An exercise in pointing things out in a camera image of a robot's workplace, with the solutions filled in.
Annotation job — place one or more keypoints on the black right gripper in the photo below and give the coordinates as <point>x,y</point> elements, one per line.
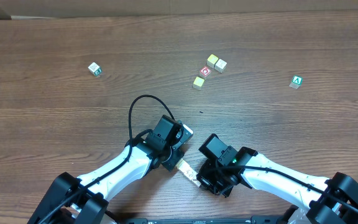
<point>205,179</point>

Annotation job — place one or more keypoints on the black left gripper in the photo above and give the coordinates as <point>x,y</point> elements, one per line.
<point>172,162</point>

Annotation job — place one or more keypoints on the cream E wooden block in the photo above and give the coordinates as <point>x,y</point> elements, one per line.
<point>180,163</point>

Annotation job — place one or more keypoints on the yellow crayon wooden block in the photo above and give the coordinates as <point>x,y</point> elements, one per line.
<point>196,182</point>

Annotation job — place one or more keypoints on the yellow G wooden block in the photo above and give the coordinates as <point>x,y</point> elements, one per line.
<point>185,167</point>

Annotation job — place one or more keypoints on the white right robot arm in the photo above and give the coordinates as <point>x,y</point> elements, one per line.
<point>314,199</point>

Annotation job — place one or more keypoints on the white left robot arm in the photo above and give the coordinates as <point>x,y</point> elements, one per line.
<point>84,199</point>

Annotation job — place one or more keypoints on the pale yellow wooden block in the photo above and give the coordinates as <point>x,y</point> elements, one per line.
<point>198,83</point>

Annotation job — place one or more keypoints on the red top wooden block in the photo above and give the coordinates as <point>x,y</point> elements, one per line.
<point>205,72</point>

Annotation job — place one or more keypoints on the yellow top wooden block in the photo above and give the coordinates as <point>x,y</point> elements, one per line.
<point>211,60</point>

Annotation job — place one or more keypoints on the plain cream wooden block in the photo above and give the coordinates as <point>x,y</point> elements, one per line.
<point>220,65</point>

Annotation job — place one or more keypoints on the green letter wooden block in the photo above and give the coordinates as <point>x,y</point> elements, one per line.
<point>95,69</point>

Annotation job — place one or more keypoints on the green A wooden block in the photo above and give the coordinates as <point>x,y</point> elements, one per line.
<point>296,82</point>

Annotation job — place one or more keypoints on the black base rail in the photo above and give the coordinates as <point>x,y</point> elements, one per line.
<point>256,219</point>

